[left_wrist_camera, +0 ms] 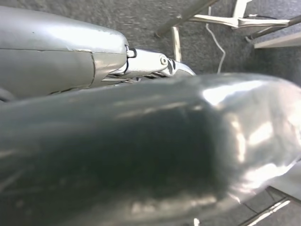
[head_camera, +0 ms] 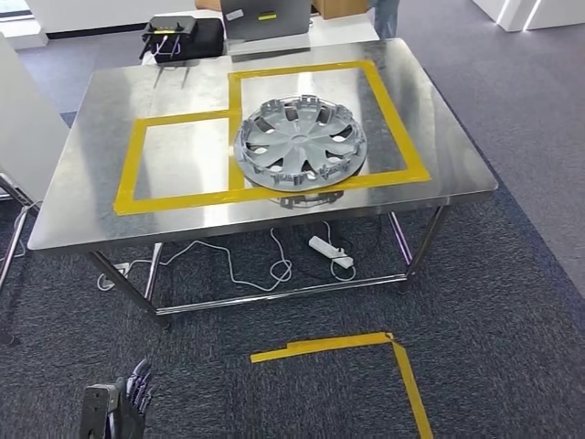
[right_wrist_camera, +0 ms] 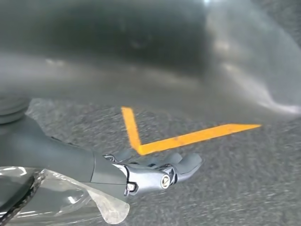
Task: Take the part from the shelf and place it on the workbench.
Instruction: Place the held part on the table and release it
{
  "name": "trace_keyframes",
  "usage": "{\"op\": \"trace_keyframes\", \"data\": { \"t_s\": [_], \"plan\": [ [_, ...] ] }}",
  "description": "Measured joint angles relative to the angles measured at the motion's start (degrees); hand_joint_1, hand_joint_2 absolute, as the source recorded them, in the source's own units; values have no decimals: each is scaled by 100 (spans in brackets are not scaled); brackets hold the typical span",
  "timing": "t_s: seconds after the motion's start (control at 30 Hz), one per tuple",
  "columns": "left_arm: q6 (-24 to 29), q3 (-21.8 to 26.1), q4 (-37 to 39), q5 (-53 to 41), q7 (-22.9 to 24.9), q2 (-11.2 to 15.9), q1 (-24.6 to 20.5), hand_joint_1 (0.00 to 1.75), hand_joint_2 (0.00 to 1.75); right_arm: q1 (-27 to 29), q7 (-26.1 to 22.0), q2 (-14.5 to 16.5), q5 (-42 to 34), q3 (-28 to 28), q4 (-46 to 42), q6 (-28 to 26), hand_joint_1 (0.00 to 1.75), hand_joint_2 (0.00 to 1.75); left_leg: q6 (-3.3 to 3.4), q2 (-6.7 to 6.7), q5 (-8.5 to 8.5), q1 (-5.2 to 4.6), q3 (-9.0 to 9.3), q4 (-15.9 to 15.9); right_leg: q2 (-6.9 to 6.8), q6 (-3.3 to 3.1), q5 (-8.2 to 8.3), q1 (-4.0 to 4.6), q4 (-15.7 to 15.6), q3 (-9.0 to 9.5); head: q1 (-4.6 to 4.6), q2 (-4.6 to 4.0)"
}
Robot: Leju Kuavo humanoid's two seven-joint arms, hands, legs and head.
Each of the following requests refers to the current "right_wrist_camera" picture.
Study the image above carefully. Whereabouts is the clear plastic film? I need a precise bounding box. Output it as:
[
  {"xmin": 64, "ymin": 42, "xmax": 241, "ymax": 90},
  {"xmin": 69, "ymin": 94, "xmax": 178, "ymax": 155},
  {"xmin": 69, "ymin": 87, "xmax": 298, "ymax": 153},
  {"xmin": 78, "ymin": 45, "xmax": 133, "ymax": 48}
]
[{"xmin": 0, "ymin": 98, "xmax": 131, "ymax": 226}]

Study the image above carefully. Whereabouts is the black braided cable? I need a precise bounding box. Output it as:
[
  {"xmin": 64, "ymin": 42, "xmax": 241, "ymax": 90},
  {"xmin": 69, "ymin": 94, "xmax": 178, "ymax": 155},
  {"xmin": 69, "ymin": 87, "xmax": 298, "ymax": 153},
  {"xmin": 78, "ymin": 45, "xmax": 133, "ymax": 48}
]
[{"xmin": 0, "ymin": 171, "xmax": 45, "ymax": 219}]

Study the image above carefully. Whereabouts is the grey robot leg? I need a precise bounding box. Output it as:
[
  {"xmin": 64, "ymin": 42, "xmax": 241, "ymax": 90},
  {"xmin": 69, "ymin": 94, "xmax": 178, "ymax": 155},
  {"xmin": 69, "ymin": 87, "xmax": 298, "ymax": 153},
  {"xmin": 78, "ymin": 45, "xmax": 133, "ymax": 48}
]
[{"xmin": 47, "ymin": 0, "xmax": 301, "ymax": 114}]

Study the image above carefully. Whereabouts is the yellow floor tape square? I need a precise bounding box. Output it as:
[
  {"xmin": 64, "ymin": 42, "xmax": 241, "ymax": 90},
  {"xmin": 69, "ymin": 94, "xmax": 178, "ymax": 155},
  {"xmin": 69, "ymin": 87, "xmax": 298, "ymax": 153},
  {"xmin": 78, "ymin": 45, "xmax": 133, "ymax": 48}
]
[{"xmin": 121, "ymin": 106, "xmax": 262, "ymax": 156}]

